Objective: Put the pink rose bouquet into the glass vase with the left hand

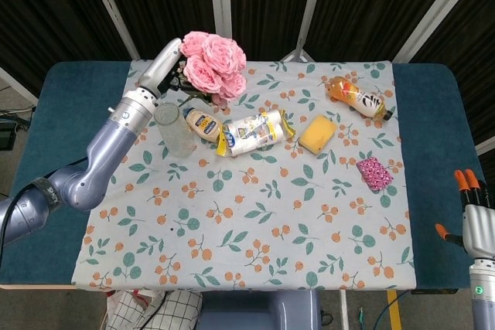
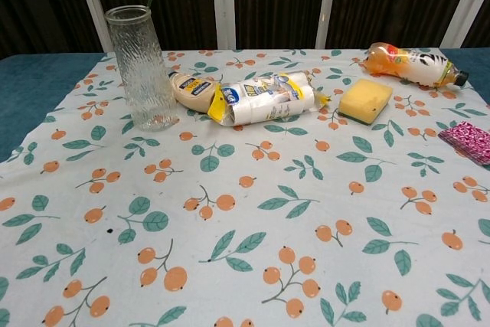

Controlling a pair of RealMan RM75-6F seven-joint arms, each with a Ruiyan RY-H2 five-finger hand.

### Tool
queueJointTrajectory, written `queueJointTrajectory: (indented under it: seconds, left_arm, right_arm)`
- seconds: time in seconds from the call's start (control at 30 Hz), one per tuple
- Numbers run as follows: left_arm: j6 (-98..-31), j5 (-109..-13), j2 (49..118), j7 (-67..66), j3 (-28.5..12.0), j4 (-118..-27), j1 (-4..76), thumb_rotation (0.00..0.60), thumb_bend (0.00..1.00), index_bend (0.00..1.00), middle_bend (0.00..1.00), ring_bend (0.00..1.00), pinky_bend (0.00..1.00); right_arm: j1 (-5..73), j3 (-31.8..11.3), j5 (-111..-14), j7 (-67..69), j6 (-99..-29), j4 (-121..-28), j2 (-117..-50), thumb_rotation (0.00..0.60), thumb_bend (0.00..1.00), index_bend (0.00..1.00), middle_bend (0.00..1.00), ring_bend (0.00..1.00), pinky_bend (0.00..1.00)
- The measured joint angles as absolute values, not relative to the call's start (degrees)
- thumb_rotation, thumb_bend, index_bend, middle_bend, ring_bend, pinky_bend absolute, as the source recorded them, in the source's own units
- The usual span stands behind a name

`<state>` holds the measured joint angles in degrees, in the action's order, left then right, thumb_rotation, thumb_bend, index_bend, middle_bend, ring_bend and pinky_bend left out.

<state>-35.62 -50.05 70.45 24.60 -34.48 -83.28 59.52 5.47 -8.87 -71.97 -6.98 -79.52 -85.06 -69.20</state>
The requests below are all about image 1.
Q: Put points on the right silver robot hand orange fingertips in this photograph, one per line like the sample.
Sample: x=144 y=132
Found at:
x=473 y=225

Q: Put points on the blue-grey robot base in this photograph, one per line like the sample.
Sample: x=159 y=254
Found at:
x=259 y=310

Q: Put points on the teal table mat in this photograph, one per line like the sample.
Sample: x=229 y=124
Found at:
x=433 y=121

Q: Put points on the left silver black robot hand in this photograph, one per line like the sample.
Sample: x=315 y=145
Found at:
x=162 y=67

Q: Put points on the white partition frame post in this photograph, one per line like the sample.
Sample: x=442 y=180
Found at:
x=17 y=84
x=221 y=1
x=305 y=9
x=437 y=7
x=112 y=7

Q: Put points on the pink artificial flower bouquet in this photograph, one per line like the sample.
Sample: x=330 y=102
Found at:
x=214 y=63

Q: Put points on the orange juice bottle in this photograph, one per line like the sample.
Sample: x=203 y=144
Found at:
x=357 y=98

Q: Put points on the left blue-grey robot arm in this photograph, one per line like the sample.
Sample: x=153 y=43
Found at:
x=77 y=164

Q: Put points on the mayonnaise squeeze bottle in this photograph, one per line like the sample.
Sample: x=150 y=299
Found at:
x=201 y=122

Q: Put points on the yellow sponge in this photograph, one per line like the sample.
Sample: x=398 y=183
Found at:
x=318 y=133

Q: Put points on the clear glass cup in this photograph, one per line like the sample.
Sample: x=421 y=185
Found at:
x=174 y=129

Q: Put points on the white black checked bag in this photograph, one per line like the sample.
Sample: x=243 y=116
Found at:
x=154 y=310

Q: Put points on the pink scrub pad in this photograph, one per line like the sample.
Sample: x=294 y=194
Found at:
x=374 y=174

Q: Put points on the white plastic bag roll pack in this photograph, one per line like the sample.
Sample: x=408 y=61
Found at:
x=253 y=133

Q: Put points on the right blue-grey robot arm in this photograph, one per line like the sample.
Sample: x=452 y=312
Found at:
x=483 y=295

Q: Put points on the floral printed tablecloth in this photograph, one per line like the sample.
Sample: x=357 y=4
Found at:
x=247 y=198

